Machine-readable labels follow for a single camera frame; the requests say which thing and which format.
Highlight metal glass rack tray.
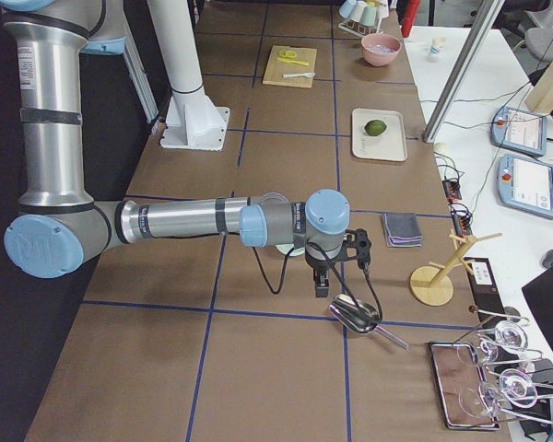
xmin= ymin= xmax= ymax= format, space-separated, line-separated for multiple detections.
xmin=428 ymin=342 xmax=500 ymax=432

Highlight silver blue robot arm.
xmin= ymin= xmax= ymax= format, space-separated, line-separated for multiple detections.
xmin=1 ymin=1 xmax=351 ymax=297

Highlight small white cup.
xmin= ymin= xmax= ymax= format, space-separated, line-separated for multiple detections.
xmin=428 ymin=36 xmax=446 ymax=62

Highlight wooden mug tree stand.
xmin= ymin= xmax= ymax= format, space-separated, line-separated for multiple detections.
xmin=409 ymin=230 xmax=501 ymax=307

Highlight bamboo cutting board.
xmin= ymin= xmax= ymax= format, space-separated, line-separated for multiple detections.
xmin=263 ymin=45 xmax=317 ymax=88

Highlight lower black usb hub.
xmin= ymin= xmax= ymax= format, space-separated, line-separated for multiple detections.
xmin=449 ymin=203 xmax=473 ymax=237

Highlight upper black usb hub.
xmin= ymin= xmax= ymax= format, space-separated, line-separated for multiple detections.
xmin=441 ymin=178 xmax=462 ymax=203

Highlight clear ice cubes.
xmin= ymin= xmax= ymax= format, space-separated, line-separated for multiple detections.
xmin=366 ymin=43 xmax=398 ymax=54

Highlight lower wine glass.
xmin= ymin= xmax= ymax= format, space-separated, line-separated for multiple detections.
xmin=457 ymin=368 xmax=538 ymax=419

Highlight upper wine glass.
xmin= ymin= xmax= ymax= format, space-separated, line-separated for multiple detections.
xmin=476 ymin=320 xmax=528 ymax=366

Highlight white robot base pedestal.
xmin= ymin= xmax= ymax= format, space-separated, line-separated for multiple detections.
xmin=147 ymin=0 xmax=230 ymax=151

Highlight upper teach pendant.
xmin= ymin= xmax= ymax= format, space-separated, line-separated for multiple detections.
xmin=490 ymin=106 xmax=547 ymax=157

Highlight white rabbit tray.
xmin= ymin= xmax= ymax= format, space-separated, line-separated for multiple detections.
xmin=351 ymin=108 xmax=408 ymax=162

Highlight black sign holder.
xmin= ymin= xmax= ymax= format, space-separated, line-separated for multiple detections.
xmin=466 ymin=257 xmax=504 ymax=313

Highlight green avocado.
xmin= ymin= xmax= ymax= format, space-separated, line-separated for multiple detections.
xmin=364 ymin=120 xmax=388 ymax=137

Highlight metal ice scoop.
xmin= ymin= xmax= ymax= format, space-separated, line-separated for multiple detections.
xmin=329 ymin=294 xmax=409 ymax=351

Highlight teach pendant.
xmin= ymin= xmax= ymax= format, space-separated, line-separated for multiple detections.
xmin=497 ymin=154 xmax=553 ymax=219
xmin=490 ymin=106 xmax=547 ymax=157

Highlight light blue cup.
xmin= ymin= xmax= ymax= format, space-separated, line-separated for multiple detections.
xmin=339 ymin=0 xmax=357 ymax=18

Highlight aluminium frame post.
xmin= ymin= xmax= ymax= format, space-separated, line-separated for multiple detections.
xmin=422 ymin=0 xmax=505 ymax=144

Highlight pink bowl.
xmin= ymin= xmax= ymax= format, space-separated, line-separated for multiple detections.
xmin=361 ymin=33 xmax=402 ymax=67

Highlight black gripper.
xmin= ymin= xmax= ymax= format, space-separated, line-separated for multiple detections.
xmin=305 ymin=243 xmax=342 ymax=297

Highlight light green bowl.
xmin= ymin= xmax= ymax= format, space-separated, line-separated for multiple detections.
xmin=276 ymin=244 xmax=305 ymax=257

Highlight wine glass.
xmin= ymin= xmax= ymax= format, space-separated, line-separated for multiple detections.
xmin=457 ymin=368 xmax=538 ymax=419
xmin=476 ymin=320 xmax=528 ymax=366

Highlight red bottle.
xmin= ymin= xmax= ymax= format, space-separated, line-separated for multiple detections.
xmin=398 ymin=0 xmax=421 ymax=39

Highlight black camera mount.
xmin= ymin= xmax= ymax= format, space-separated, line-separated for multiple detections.
xmin=339 ymin=228 xmax=371 ymax=272

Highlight white plastic spoon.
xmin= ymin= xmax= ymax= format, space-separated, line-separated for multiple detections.
xmin=282 ymin=72 xmax=316 ymax=79

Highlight black usb hub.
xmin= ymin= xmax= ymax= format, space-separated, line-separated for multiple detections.
xmin=449 ymin=203 xmax=473 ymax=237
xmin=441 ymin=178 xmax=462 ymax=203

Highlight grey folded cloth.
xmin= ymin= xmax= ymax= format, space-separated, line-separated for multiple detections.
xmin=382 ymin=212 xmax=423 ymax=248

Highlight computer mouse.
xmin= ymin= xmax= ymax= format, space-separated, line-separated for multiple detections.
xmin=541 ymin=249 xmax=553 ymax=269

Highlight lower teach pendant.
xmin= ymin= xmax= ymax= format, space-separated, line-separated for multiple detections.
xmin=497 ymin=154 xmax=553 ymax=219

